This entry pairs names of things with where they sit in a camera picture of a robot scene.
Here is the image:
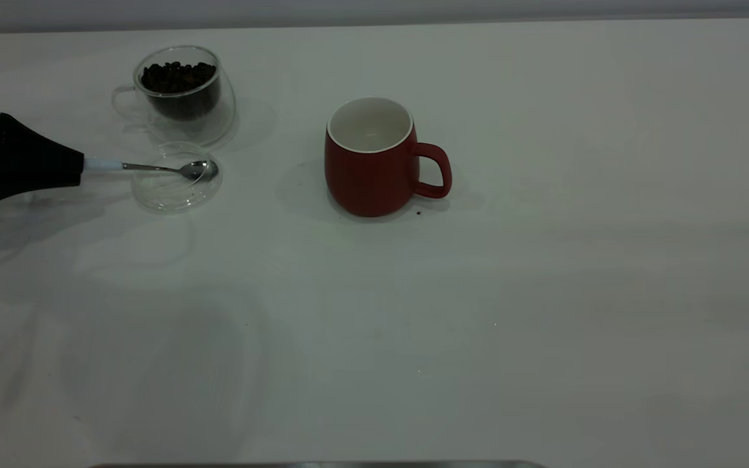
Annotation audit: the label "dark coffee beans pile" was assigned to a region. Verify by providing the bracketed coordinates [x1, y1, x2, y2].
[140, 62, 222, 122]

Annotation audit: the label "clear double-wall glass cup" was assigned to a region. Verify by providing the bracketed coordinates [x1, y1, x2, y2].
[112, 45, 237, 149]

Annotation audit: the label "red ceramic mug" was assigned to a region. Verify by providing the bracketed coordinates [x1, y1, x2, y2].
[324, 97, 453, 218]

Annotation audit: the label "metal spoon with white handle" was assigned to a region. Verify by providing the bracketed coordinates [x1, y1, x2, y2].
[82, 158, 219, 181]

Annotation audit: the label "round clear glass lid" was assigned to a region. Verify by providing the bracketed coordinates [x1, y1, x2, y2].
[131, 142, 224, 213]

